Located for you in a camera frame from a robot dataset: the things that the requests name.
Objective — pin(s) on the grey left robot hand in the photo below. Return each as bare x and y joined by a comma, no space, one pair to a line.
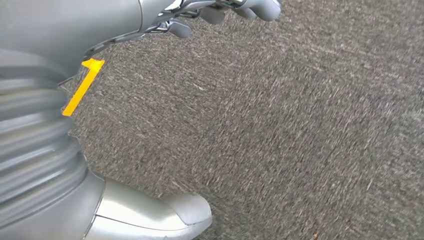
66,26

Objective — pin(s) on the yellow floor tape line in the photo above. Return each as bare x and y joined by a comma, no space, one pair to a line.
82,89

